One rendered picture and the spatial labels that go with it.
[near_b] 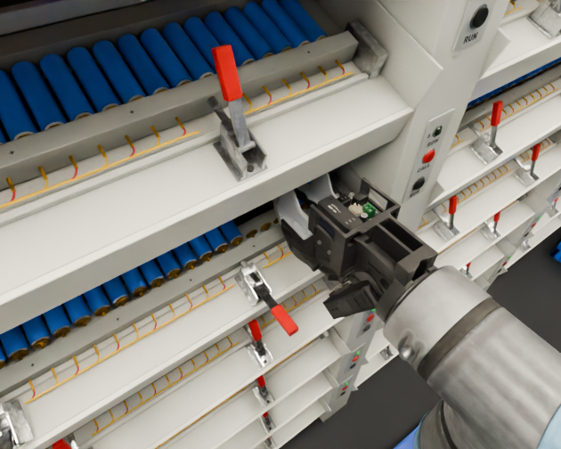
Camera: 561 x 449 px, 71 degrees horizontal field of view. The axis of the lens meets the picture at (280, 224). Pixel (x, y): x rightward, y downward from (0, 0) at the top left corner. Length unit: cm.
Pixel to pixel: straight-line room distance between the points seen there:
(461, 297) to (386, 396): 108
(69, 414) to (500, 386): 38
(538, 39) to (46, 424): 67
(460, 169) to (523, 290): 117
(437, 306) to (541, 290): 150
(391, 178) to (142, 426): 47
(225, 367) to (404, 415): 86
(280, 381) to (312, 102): 59
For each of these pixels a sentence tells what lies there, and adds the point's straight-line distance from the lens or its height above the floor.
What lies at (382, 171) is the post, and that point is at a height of 100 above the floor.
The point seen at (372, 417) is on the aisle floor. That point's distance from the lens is 138.
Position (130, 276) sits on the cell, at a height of 95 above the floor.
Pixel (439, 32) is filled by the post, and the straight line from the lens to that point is 38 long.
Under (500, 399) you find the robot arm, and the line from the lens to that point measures 34.
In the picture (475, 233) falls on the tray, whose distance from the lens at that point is 113.
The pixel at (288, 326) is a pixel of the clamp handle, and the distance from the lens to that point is 42.
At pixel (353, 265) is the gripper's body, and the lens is 41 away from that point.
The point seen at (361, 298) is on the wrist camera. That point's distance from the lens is 41.
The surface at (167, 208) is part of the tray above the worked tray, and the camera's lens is 30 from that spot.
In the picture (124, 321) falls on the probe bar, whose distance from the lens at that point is 44.
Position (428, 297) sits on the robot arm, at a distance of 34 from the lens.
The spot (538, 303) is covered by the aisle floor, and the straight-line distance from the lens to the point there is 179.
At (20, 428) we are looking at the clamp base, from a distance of 47.
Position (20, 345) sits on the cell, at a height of 94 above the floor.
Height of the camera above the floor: 131
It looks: 49 degrees down
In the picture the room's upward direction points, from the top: straight up
